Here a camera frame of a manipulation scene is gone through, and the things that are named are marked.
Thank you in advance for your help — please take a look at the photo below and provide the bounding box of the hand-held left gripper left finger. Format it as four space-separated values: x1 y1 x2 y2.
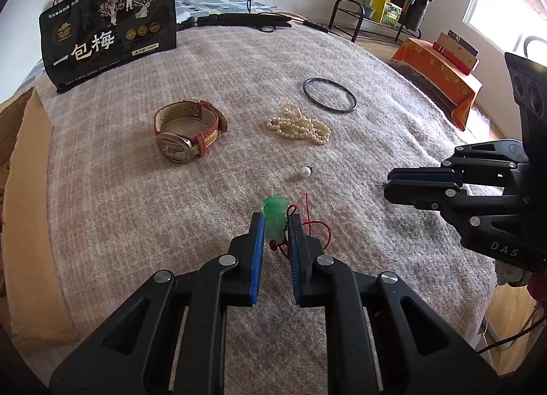
49 212 266 395

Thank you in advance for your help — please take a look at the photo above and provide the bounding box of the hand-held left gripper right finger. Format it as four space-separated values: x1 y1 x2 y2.
287 214 500 395

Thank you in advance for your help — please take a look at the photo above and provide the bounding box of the green jade pendant red cord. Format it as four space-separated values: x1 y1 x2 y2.
262 192 333 257

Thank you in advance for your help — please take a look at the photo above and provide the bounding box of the black power cord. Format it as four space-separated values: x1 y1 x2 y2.
247 0 331 34

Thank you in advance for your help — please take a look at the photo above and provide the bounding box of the pearl necklace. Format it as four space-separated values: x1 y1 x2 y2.
267 102 331 146

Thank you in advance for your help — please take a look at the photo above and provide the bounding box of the orange cloth covered table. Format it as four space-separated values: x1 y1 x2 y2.
390 37 484 131

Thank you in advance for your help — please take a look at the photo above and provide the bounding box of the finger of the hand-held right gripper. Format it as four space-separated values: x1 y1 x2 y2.
387 141 531 187
383 181 531 260

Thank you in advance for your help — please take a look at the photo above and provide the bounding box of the black hair straightener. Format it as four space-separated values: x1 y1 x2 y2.
174 12 294 30

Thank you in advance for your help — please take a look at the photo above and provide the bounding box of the cardboard box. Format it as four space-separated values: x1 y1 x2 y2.
0 87 80 351

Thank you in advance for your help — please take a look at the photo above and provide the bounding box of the red strap wristwatch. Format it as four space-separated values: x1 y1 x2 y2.
154 99 228 163

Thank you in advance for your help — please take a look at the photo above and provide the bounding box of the black metal chair frame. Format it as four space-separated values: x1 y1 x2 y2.
328 0 366 43

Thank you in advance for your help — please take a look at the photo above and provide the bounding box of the yellow box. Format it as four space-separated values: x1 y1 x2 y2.
369 0 403 27

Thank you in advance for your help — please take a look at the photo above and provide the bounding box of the red and beige cardboard stand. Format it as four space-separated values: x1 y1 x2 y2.
431 30 480 76

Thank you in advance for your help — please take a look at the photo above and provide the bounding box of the black cable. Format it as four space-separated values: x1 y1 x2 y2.
475 307 547 355

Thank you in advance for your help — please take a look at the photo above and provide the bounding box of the window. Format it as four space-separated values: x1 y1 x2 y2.
463 0 547 54

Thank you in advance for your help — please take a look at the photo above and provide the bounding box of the black bangle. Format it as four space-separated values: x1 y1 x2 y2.
302 77 357 114

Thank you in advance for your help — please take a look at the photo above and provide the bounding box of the black snack bag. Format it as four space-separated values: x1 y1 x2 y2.
38 0 178 93

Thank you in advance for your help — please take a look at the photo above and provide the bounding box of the grey pink woven blanket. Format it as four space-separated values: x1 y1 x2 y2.
0 21 503 395

